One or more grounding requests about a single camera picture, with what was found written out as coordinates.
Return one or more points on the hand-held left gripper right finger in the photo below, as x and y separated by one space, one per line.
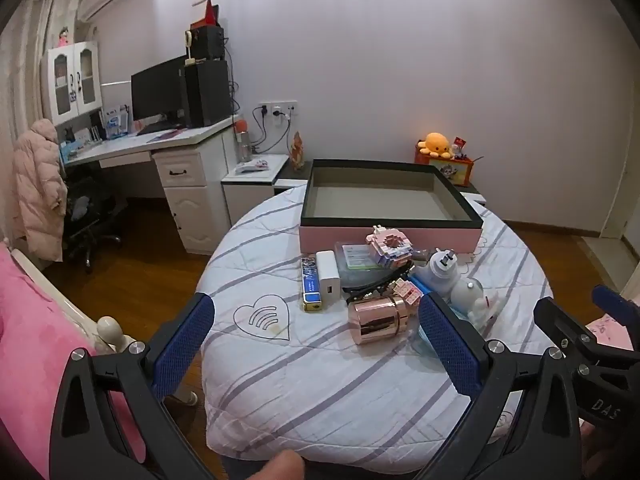
450 347

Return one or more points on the orange octopus plush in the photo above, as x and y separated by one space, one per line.
435 144

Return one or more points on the white round rabbit figure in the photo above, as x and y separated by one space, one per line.
472 300

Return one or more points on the white desk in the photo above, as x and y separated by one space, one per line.
185 180

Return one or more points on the pink down jacket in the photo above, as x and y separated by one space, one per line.
37 190

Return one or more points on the black computer monitor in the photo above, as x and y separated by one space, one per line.
157 87

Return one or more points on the small pink block piece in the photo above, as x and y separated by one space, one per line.
406 292

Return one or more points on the pink blanket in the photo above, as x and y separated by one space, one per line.
35 340

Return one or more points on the black hair clip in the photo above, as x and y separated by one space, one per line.
370 287

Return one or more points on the orange figurine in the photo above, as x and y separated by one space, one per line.
298 152

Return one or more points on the black keyboard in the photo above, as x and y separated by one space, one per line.
160 128

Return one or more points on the white wall socket strip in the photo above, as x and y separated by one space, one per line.
277 108

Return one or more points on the red orange crate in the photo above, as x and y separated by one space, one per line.
452 170

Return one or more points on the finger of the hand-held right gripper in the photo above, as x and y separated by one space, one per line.
565 330
617 307

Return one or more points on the person's right hand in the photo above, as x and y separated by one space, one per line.
594 452

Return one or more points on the small black speaker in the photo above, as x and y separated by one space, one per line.
209 42

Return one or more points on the low black-top cabinet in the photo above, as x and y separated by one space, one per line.
292 175

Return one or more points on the pink box with black rim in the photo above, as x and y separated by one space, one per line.
350 240

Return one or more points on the white glass-door cabinet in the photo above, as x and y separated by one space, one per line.
70 80

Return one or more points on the pink white block cat figure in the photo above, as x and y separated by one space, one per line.
391 247

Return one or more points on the rose gold metal cup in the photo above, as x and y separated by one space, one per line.
380 319

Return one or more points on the black office chair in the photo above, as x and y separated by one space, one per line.
92 220

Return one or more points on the white side cabinet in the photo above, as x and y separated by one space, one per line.
250 195

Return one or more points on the clear bottle with orange cap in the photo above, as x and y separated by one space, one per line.
243 142

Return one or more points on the clear plastic case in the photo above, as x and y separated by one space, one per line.
352 260

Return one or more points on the pink printed cloth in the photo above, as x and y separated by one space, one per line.
607 332

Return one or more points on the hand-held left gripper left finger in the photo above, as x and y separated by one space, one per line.
182 342

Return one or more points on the white bed frame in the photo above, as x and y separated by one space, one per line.
110 330

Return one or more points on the black computer tower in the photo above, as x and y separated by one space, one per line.
209 92

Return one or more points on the white power adapter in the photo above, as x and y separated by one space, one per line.
328 277

